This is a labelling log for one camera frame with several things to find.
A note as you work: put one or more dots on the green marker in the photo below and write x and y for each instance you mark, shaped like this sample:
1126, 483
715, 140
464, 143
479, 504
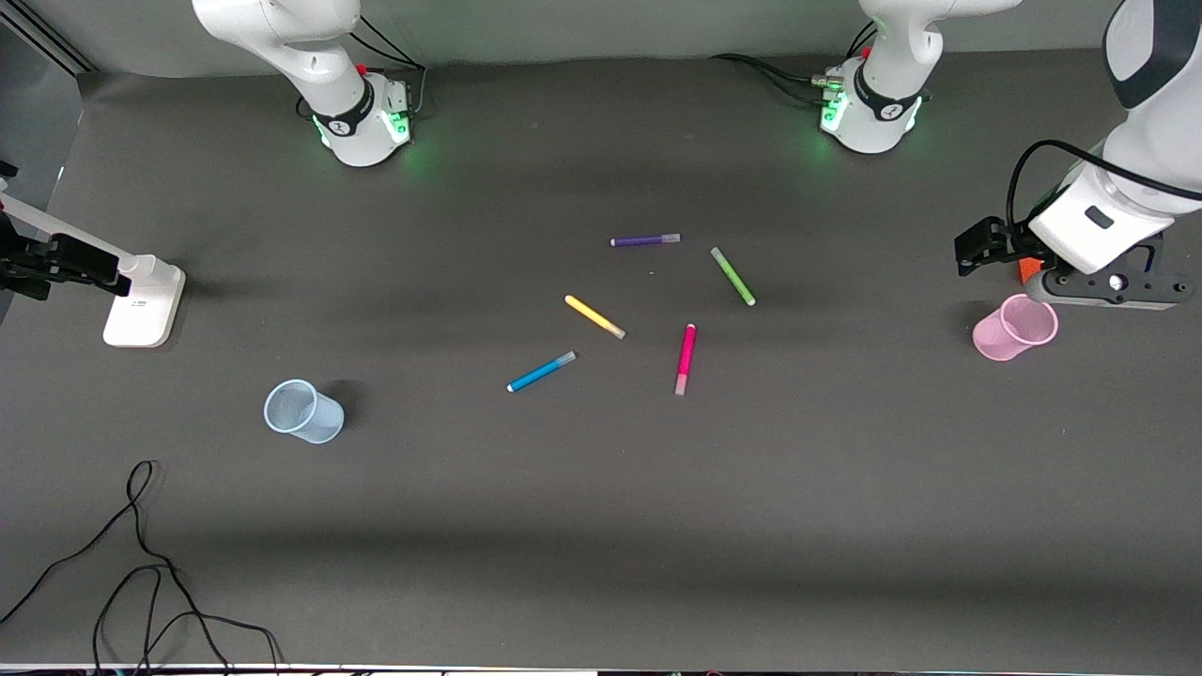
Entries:
732, 276

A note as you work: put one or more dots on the yellow marker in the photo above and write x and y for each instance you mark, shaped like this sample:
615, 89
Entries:
593, 316

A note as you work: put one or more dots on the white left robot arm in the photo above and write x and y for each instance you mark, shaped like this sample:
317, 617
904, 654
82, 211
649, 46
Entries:
1155, 113

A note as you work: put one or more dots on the translucent blue plastic cup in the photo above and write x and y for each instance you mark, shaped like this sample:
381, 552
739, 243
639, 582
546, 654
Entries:
319, 422

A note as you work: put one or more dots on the white stand with base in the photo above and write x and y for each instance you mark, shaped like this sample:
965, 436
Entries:
141, 314

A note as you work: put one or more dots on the dark grey table cloth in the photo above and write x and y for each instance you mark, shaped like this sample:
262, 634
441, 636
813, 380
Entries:
601, 516

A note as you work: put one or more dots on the translucent pink plastic cup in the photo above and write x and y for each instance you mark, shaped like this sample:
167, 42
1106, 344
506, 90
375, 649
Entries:
995, 340

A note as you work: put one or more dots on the pink marker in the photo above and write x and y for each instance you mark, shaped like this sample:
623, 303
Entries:
686, 357

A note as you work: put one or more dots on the colourful puzzle cube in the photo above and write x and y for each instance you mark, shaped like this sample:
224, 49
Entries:
1029, 269

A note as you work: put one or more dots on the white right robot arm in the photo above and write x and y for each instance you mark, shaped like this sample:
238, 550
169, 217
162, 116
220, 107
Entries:
282, 28

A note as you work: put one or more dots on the blue marker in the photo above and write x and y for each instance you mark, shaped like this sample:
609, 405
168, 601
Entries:
542, 372

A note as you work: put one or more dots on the purple marker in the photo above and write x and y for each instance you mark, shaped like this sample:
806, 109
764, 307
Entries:
643, 240

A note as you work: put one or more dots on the grey metal frame rail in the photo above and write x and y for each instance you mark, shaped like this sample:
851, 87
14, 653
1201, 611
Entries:
47, 42

